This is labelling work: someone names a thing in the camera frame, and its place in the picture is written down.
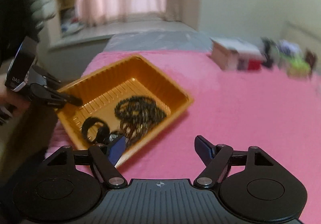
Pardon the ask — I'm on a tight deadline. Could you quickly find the orange plastic tray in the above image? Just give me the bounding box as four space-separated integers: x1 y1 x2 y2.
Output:
57 54 193 167

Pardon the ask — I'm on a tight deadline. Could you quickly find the black fitness band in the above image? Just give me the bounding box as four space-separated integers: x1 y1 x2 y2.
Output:
81 117 110 145

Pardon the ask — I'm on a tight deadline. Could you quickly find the black smart watch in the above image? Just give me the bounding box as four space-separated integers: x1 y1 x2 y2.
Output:
104 131 127 148

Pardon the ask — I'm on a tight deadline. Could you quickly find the dark wooden bead necklace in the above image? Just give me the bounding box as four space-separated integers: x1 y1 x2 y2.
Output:
114 95 168 129

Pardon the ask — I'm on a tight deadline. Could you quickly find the person left hand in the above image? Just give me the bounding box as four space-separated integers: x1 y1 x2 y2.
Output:
0 74 30 116

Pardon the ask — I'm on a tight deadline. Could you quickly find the wooden bookshelf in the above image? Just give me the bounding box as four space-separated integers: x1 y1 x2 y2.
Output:
58 0 83 38

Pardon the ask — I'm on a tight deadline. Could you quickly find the pink plush blanket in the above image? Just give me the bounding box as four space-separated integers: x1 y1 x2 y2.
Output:
47 49 321 224

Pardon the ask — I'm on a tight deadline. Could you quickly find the clear plastic mattress cover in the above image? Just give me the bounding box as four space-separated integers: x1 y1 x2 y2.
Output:
104 31 212 52

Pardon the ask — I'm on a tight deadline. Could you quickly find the green yellow tissue pack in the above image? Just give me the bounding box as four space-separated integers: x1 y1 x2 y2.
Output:
278 54 311 79

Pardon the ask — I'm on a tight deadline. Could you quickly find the pink cardboard box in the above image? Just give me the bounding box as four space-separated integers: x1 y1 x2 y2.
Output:
210 38 267 71

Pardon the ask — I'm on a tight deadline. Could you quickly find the dark glass jar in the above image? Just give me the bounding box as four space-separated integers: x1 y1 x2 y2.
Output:
261 38 280 69

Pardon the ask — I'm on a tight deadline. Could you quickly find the dark brown box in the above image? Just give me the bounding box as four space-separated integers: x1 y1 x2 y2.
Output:
305 49 318 74

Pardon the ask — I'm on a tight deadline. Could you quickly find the white blue tissue pack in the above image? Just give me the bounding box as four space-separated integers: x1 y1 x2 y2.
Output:
277 40 302 57

